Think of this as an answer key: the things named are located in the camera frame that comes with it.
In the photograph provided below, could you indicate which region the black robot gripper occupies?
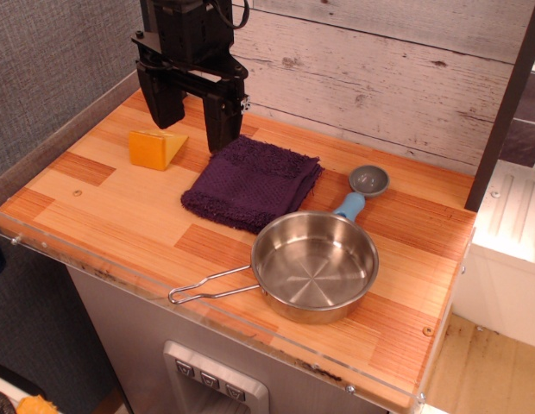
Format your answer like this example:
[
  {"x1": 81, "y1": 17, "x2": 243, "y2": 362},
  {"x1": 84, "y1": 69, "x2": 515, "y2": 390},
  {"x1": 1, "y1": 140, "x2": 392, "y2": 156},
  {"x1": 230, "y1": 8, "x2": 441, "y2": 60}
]
[{"x1": 132, "y1": 1, "x2": 249, "y2": 154}]

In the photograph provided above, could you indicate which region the purple towel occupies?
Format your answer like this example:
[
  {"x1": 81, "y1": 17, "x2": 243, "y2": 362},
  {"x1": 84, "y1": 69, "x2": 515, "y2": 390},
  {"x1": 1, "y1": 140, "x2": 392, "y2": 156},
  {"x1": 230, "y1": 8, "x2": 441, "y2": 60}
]
[{"x1": 181, "y1": 135, "x2": 323, "y2": 234}]

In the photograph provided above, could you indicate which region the yellow cheese wedge block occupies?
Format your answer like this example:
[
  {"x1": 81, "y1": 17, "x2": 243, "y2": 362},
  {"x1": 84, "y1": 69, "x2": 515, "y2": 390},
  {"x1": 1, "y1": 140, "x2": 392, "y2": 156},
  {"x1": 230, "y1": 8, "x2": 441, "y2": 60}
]
[{"x1": 129, "y1": 130, "x2": 188, "y2": 171}]

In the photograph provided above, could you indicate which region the clear acrylic edge guard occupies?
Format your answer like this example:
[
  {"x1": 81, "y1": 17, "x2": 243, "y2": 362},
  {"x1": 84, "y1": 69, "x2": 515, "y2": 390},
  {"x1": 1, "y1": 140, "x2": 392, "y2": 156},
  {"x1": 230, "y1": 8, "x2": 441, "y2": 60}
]
[{"x1": 0, "y1": 198, "x2": 475, "y2": 413}]

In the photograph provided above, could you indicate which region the grey cabinet with dispenser panel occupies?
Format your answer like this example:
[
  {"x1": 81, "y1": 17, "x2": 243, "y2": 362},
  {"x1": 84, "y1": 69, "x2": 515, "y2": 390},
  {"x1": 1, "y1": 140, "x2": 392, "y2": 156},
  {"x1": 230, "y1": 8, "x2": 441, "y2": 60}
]
[{"x1": 68, "y1": 268, "x2": 384, "y2": 413}]

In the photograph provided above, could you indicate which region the orange object bottom left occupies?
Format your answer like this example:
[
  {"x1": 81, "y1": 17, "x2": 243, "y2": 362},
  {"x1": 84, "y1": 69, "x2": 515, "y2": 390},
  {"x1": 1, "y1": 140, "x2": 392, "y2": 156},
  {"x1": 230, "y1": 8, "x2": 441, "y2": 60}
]
[{"x1": 16, "y1": 395, "x2": 60, "y2": 414}]

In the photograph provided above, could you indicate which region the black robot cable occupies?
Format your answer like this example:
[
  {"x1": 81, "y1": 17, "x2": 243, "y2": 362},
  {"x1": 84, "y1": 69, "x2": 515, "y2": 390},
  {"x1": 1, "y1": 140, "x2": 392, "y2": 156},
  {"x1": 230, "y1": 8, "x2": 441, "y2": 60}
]
[{"x1": 205, "y1": 0, "x2": 251, "y2": 30}]

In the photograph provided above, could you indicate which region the grey scoop with blue handle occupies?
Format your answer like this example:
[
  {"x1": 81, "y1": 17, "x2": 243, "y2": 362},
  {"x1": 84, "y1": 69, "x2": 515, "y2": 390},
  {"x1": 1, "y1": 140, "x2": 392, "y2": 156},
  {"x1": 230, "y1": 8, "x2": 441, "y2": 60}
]
[{"x1": 333, "y1": 165, "x2": 390, "y2": 221}]

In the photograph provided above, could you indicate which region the steel pot with wire handle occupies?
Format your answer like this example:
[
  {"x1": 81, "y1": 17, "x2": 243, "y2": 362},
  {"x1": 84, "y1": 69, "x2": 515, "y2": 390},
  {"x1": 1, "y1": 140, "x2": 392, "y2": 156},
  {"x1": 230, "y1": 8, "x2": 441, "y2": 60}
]
[{"x1": 167, "y1": 210, "x2": 381, "y2": 325}]

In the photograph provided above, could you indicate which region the dark right shelf post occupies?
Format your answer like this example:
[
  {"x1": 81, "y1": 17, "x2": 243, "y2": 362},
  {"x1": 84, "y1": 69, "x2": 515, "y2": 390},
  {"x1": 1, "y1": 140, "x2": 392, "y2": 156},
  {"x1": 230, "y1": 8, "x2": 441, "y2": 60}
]
[{"x1": 464, "y1": 5, "x2": 535, "y2": 212}]

